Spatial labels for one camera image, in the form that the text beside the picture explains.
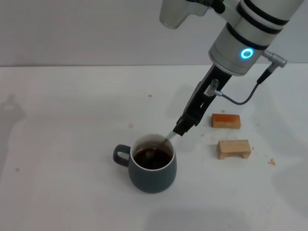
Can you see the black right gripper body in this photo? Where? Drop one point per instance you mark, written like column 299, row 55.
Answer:
column 199, row 103

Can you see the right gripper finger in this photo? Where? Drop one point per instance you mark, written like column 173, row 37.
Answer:
column 188, row 127
column 180, row 126

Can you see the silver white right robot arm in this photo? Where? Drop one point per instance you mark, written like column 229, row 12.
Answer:
column 240, row 41

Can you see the orange stained wooden block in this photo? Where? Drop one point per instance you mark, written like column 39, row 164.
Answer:
column 225, row 121

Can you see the dark coffee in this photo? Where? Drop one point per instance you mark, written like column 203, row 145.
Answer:
column 149, row 160

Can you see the plain notched wooden block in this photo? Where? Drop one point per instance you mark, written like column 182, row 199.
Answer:
column 232, row 148

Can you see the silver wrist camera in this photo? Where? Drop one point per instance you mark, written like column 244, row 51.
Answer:
column 173, row 14

